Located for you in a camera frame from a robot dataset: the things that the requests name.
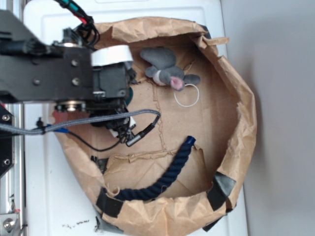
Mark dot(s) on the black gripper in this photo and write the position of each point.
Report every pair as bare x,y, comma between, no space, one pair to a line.
112,76

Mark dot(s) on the aluminium rail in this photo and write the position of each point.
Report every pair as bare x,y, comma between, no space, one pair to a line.
13,220

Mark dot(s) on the grey plush bunny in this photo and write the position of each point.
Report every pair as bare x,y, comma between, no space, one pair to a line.
163,69

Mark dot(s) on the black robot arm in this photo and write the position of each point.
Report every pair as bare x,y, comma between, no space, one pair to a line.
68,73

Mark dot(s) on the brown paper bag tray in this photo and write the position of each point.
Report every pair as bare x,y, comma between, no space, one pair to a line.
223,122

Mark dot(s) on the white rubber band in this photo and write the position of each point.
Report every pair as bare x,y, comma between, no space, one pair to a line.
188,97

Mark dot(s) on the black tape piece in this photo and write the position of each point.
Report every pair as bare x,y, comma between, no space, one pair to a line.
220,190
209,226
110,206
103,226

